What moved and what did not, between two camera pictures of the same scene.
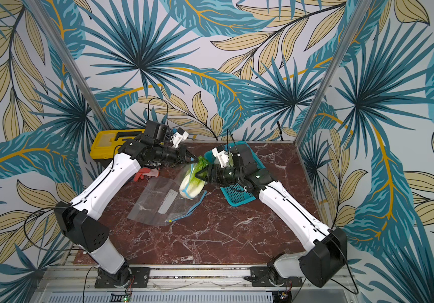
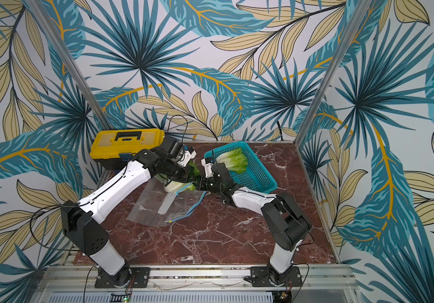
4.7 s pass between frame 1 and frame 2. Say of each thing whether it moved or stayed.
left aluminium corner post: stayed
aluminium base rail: stayed
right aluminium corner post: stayed
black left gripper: moved
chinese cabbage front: moved
